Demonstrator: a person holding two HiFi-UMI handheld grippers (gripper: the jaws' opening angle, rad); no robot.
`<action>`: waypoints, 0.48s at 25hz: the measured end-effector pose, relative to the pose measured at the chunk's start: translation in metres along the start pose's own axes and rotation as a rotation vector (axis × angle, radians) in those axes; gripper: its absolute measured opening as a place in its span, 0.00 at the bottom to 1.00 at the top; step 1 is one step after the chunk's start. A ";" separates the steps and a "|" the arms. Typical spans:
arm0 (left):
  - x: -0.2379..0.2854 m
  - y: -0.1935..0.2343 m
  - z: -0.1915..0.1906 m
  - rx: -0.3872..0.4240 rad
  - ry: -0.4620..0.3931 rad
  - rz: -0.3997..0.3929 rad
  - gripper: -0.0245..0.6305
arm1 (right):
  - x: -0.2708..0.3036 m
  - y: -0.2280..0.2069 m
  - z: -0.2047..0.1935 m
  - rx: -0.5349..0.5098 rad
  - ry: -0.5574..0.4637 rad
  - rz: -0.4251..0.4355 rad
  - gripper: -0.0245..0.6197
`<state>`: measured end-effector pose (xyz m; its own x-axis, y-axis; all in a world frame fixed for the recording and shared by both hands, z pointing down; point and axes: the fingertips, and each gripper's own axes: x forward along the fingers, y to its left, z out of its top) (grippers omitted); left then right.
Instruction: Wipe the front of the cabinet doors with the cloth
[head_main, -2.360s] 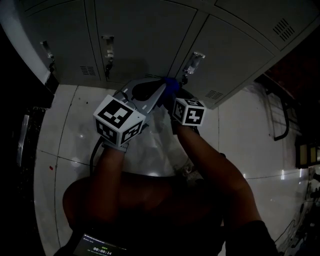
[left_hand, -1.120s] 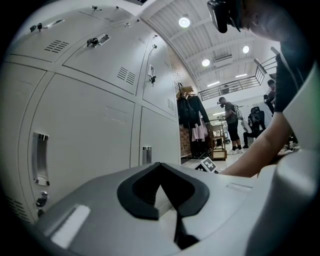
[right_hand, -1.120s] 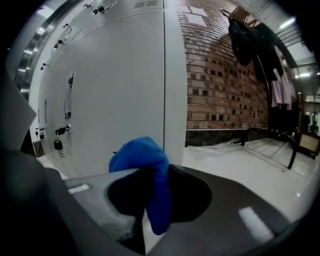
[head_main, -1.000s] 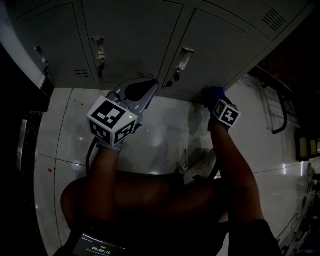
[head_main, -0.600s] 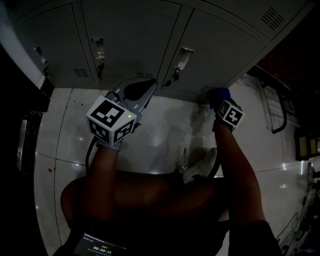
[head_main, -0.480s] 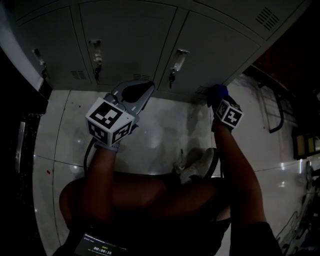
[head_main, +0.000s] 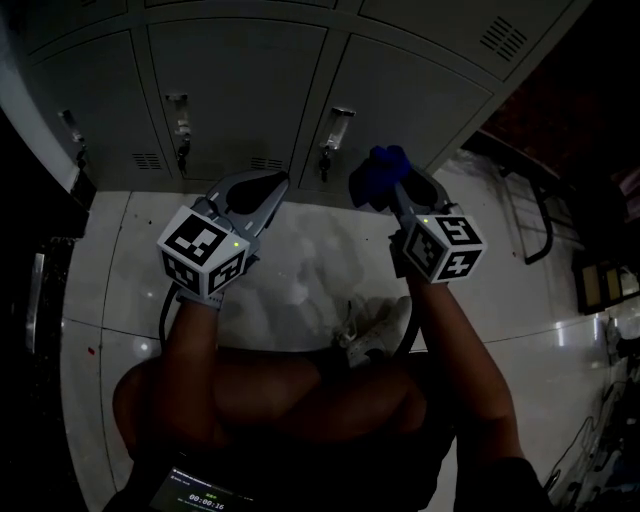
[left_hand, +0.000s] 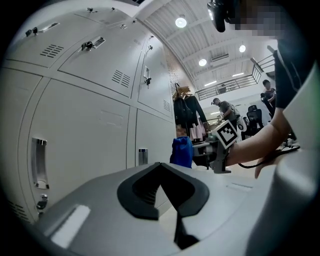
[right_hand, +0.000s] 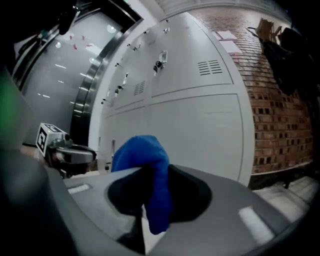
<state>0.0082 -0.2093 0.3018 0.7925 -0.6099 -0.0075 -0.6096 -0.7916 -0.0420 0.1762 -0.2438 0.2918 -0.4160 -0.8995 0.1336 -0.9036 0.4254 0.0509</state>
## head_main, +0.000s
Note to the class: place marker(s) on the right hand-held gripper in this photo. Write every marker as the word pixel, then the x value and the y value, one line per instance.
pixel 440 250

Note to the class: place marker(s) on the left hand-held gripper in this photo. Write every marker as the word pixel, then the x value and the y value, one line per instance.
pixel 202 255

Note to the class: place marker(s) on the blue cloth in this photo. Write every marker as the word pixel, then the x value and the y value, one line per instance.
pixel 380 172

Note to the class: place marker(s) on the person's left forearm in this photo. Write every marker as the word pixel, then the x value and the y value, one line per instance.
pixel 190 360

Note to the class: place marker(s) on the person's right forearm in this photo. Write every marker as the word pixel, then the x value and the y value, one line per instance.
pixel 460 350

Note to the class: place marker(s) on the white sneaker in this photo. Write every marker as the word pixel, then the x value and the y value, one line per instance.
pixel 375 335

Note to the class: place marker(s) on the dark brown wooden furniture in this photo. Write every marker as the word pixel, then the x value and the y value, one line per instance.
pixel 550 120

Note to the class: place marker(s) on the person's left leg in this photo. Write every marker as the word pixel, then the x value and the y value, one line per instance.
pixel 265 385

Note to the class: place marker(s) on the person's leg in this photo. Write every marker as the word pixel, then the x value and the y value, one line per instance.
pixel 265 385
pixel 360 405

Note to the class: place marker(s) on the person's right leg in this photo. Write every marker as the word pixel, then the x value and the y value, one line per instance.
pixel 360 405

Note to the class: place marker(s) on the person's black shorts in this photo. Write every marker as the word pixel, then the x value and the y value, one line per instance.
pixel 300 475

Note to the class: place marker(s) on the phone with timer screen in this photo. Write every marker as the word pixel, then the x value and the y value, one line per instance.
pixel 205 495

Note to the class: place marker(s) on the person's black sleeve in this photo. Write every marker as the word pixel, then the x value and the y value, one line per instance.
pixel 500 487

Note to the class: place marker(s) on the black metal chair frame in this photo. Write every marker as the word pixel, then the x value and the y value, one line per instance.
pixel 547 235

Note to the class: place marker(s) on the grey metal locker cabinet frame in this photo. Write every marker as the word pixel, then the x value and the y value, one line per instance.
pixel 157 100

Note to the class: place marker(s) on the black frame with yellow panels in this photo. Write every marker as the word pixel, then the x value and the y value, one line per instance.
pixel 607 285

